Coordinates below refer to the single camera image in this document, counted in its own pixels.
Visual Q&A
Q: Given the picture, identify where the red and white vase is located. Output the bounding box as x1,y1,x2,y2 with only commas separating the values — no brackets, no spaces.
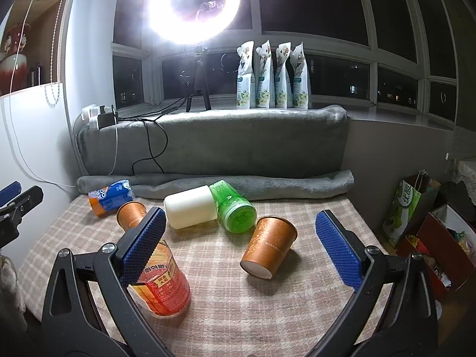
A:
0,22,31,96

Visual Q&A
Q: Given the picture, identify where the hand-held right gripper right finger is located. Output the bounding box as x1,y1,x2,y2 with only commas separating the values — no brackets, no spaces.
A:
309,210,439,357

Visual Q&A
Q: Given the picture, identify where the black cable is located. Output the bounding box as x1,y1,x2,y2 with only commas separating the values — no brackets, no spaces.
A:
119,97,187,175

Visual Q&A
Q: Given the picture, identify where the beige fluffy cloth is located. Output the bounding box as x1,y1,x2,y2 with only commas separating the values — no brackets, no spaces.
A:
0,256,27,330

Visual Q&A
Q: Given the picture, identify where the green plastic cup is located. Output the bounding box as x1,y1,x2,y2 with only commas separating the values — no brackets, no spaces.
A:
209,179,257,234

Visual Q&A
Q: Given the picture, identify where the white bead cord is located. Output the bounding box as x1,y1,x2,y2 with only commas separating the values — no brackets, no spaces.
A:
42,0,72,105

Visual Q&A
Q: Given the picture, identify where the white power strip with plugs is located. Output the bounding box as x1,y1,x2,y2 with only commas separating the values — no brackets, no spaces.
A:
81,104,120,131

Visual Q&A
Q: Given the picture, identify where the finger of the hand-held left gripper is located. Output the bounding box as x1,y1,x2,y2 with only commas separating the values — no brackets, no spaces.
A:
0,181,22,207
0,186,44,227

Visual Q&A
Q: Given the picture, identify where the red and orange cup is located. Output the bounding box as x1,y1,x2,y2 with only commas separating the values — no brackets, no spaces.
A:
128,240,192,318

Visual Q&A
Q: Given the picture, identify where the grey fleece blanket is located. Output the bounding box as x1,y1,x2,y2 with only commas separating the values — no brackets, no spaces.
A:
76,105,350,191

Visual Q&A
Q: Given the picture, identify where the brown patterned paper cup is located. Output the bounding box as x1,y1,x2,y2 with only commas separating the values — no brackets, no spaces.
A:
117,201,148,231
240,215,298,279

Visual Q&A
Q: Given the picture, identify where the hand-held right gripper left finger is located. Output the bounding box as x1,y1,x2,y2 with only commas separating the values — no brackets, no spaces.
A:
41,207,175,357

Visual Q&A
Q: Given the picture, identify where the red cardboard box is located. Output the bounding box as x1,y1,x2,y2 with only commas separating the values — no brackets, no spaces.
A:
395,203,476,303

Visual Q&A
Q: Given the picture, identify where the ring light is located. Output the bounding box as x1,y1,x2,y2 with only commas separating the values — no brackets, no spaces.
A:
148,0,243,45

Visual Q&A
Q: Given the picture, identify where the green paper bag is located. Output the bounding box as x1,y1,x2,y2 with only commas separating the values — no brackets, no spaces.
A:
382,173,441,248

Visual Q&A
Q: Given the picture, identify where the rolled grey towel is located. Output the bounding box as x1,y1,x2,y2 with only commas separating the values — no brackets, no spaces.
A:
77,169,356,202

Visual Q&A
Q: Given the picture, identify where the beige checkered cloth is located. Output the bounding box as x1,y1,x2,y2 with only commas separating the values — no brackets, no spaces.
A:
17,195,391,347

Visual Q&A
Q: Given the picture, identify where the white plastic cup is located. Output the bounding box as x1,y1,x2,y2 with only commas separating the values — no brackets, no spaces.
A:
164,185,218,230

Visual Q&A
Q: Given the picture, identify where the black tripod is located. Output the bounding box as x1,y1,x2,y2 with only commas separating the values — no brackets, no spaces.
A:
178,45,212,112

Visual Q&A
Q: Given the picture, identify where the blue and orange cup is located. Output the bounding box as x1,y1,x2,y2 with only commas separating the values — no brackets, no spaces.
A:
88,179,135,217

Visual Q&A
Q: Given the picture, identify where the thin white cable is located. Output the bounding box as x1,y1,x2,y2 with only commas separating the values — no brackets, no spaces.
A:
7,0,77,188

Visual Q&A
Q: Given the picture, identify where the white and green pouch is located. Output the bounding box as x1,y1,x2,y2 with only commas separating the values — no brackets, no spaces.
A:
292,43,312,111
237,41,257,110
274,43,295,109
255,40,276,109

